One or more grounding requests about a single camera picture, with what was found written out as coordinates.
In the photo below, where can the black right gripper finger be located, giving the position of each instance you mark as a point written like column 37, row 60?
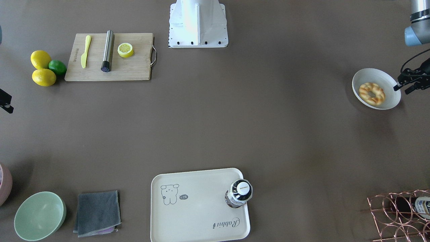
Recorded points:
column 5, row 100

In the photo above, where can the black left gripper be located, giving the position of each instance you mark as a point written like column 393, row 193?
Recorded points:
column 414, row 78

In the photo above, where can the white plate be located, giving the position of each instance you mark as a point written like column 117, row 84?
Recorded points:
column 383, row 80

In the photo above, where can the twisted ring donut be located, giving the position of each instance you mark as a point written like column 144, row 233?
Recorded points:
column 372, row 94

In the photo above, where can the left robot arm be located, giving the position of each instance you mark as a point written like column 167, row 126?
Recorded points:
column 418, row 33

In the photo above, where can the dark tea bottle on tray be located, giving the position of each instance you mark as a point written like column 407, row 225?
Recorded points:
column 239, row 193

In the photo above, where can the cream rabbit tray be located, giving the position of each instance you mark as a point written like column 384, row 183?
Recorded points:
column 193, row 207

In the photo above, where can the yellow lemon lower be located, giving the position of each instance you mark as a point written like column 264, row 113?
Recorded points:
column 44, row 77

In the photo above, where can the yellow lemon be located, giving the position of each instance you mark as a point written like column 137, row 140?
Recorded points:
column 44, row 77
column 40, row 59

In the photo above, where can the yellow lemon upper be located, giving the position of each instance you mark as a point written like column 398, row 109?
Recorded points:
column 40, row 59

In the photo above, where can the green lime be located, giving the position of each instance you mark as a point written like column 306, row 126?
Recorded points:
column 58, row 67

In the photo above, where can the pink bowl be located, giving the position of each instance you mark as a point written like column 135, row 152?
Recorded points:
column 6, row 183

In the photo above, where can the yellow plastic knife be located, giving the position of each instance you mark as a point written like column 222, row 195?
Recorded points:
column 83, row 60

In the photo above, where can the steel cylinder muddler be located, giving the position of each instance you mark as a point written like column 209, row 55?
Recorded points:
column 106, row 62

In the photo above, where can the bottle in rack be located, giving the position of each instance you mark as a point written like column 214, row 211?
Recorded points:
column 412, row 207

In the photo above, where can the mint green bowl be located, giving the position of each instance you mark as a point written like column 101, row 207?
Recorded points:
column 39, row 216

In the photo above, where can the half lemon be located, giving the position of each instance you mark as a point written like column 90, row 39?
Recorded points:
column 125, row 50

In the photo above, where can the wooden cutting board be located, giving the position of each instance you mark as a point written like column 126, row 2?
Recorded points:
column 135, row 68

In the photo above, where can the grey folded cloth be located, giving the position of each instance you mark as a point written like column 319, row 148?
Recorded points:
column 97, row 213

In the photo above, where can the copper wire bottle rack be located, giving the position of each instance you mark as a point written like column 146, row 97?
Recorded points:
column 390, row 226

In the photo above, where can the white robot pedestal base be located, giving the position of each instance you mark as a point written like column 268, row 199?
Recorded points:
column 197, row 24

